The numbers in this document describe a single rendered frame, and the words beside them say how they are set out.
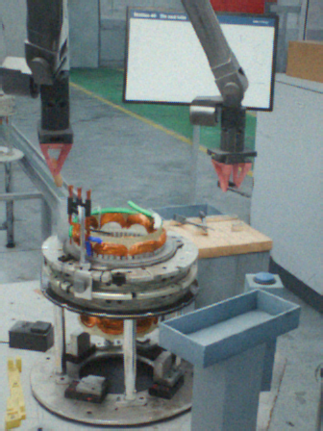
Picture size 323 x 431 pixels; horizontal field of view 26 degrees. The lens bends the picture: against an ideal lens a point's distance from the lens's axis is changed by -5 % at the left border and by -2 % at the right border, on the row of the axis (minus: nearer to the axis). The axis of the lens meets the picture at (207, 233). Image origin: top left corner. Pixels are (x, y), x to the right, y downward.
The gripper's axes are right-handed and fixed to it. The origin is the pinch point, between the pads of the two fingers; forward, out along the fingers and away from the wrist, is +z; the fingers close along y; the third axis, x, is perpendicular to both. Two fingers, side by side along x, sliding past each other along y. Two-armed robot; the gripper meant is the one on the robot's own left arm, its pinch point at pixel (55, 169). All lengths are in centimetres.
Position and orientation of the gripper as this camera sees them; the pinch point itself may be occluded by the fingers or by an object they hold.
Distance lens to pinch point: 145.7
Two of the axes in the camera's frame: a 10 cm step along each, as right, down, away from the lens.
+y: 2.8, 4.2, -8.6
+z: -0.7, 9.1, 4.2
